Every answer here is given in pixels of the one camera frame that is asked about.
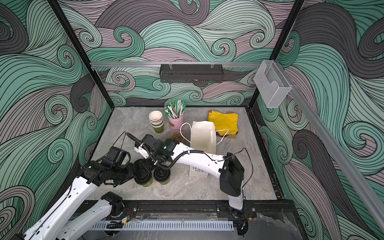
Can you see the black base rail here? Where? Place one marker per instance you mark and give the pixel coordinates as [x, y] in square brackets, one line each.
[219, 208]

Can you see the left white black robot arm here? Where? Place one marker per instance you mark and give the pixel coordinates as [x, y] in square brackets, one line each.
[53, 225]

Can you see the aluminium rail right wall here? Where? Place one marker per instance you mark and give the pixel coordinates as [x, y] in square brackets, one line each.
[309, 107]

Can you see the aluminium rail back wall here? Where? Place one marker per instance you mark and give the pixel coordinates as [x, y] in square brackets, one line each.
[144, 64]

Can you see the white paper takeout bag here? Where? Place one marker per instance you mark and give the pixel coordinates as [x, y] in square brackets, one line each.
[203, 136]

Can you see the stack of black cup lids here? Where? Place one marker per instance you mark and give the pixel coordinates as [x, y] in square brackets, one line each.
[139, 166]

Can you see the yellow napkin stack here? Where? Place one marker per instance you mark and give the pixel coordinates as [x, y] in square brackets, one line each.
[225, 124]

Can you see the white slotted cable duct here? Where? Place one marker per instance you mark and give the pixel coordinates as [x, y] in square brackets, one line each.
[169, 226]

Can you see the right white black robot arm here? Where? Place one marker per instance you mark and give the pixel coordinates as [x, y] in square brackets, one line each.
[227, 169]

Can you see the stack of green paper cups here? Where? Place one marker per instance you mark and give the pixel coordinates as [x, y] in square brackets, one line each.
[157, 121]

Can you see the clear acrylic wall holder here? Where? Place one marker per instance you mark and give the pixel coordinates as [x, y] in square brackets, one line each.
[272, 82]

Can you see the brown pulp cup carrier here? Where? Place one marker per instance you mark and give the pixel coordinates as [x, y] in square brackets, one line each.
[175, 135]

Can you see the black wall-mounted tray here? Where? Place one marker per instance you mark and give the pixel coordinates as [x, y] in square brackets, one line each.
[191, 74]

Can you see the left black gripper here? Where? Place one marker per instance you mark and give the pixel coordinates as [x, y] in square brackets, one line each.
[130, 167]

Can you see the pink cup holder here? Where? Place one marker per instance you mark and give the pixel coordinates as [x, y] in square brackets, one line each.
[175, 124]

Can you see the green paper coffee cup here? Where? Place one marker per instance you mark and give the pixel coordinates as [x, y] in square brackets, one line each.
[164, 182]

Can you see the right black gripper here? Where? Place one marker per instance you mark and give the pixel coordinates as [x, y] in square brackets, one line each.
[148, 167]

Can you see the aluminium rail wall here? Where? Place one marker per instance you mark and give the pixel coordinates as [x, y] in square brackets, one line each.
[309, 107]
[144, 64]

